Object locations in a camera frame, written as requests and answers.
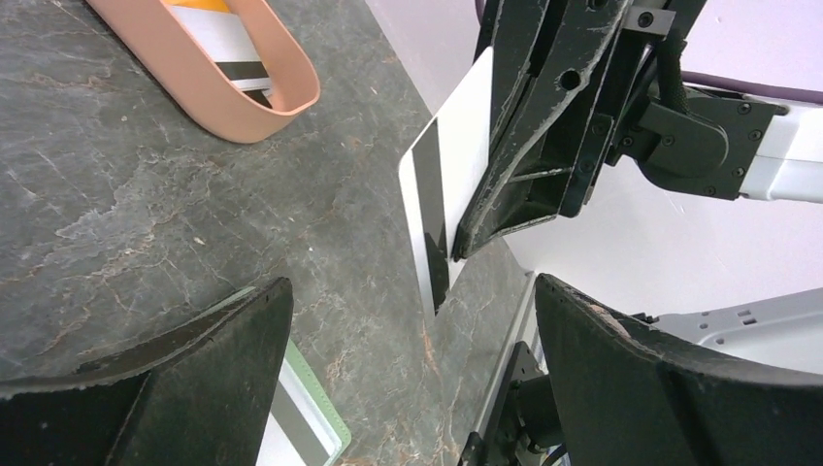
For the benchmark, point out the yellow credit card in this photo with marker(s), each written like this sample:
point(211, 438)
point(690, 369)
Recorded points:
point(208, 5)

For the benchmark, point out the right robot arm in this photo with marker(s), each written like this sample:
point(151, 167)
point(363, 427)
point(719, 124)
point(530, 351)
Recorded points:
point(738, 140)

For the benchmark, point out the white striped credit card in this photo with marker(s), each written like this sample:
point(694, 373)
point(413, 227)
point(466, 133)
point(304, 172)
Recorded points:
point(438, 177)

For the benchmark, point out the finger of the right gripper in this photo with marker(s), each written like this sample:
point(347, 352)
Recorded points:
point(549, 63)
point(515, 32)

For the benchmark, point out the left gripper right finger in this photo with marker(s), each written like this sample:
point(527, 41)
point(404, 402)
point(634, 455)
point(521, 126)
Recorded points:
point(629, 394)

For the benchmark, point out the pink oval tray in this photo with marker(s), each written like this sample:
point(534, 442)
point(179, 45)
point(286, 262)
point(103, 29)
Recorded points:
point(154, 34)

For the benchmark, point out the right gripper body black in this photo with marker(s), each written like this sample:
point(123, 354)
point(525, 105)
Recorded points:
point(643, 74)

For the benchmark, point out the grey striped credit card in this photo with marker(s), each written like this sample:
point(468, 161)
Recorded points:
point(296, 432)

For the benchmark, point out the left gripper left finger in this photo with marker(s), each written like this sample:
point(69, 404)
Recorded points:
point(121, 409)

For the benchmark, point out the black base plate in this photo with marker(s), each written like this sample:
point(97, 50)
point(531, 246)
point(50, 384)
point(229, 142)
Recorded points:
point(521, 426)

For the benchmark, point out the green card holder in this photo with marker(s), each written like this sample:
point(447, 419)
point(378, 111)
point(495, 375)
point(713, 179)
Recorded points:
point(254, 400)

